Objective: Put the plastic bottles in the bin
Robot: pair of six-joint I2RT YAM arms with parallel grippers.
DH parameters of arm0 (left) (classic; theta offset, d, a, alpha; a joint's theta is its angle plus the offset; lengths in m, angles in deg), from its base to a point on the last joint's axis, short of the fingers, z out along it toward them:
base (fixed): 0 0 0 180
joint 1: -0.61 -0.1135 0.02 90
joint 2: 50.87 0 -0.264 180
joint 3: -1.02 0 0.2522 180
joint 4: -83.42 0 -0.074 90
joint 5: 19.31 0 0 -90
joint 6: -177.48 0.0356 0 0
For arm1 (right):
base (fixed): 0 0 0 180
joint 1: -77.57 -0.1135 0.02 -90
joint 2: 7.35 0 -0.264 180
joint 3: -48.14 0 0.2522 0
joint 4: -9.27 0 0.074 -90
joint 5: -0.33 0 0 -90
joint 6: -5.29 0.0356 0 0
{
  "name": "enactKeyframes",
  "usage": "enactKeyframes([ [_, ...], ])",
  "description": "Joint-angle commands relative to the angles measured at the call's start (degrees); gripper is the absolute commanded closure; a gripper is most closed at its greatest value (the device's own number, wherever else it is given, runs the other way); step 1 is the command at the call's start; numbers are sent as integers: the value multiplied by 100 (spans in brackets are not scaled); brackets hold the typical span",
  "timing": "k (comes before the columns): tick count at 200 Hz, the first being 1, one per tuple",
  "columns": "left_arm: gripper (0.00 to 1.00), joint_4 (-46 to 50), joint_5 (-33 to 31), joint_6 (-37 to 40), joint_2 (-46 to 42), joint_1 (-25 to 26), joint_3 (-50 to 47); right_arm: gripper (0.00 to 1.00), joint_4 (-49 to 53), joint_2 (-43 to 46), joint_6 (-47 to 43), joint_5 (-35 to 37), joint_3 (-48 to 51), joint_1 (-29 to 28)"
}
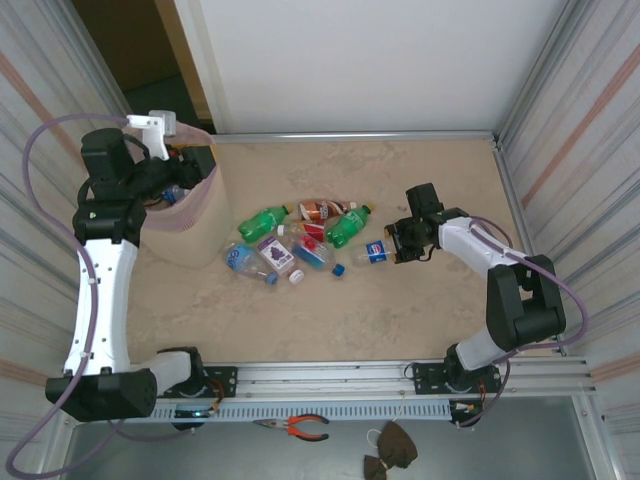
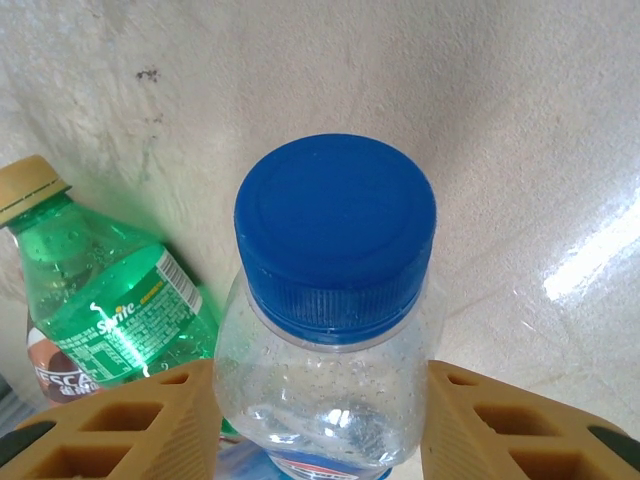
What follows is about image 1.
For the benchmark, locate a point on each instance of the Pepsi bottle white cap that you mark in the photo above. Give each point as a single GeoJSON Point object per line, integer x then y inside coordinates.
{"type": "Point", "coordinates": [175, 194]}

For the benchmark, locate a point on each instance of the copper Nescafe bottle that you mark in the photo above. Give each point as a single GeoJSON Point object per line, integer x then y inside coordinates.
{"type": "Point", "coordinates": [325, 209]}

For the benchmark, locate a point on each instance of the red label tea bottle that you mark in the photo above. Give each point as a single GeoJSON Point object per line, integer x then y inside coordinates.
{"type": "Point", "coordinates": [312, 232]}

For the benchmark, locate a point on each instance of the pink mesh basket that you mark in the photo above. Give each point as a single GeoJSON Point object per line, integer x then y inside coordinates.
{"type": "Point", "coordinates": [205, 240]}
{"type": "Point", "coordinates": [165, 222]}

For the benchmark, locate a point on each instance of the green Sprite bottle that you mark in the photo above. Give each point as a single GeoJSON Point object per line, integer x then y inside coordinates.
{"type": "Point", "coordinates": [257, 222]}
{"type": "Point", "coordinates": [345, 225]}

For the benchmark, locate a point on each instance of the aluminium table edge strip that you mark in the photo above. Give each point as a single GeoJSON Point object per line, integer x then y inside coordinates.
{"type": "Point", "coordinates": [350, 136]}

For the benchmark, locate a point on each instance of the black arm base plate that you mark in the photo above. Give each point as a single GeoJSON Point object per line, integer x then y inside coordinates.
{"type": "Point", "coordinates": [225, 380]}
{"type": "Point", "coordinates": [425, 377]}

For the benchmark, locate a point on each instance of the clear water bottle blue label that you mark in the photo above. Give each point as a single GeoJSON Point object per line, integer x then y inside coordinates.
{"type": "Point", "coordinates": [237, 257]}

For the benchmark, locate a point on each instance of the brown cloth pouch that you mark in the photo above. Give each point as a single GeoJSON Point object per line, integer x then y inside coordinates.
{"type": "Point", "coordinates": [395, 445]}

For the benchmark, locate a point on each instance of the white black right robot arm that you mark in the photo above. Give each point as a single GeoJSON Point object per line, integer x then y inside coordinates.
{"type": "Point", "coordinates": [525, 300]}

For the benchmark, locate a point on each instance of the wooden door frame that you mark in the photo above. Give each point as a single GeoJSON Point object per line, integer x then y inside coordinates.
{"type": "Point", "coordinates": [185, 60]}

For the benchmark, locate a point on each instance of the clear bottle red blue label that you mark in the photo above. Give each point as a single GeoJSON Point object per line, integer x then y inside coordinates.
{"type": "Point", "coordinates": [312, 256]}

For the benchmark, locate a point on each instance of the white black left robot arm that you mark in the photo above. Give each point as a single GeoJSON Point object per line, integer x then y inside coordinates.
{"type": "Point", "coordinates": [100, 300]}

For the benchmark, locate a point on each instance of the grape juice bottle purple label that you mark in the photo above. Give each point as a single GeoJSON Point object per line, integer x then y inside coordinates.
{"type": "Point", "coordinates": [274, 252]}

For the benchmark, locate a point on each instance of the aluminium mounting rail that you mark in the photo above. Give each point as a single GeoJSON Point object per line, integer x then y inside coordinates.
{"type": "Point", "coordinates": [325, 380]}

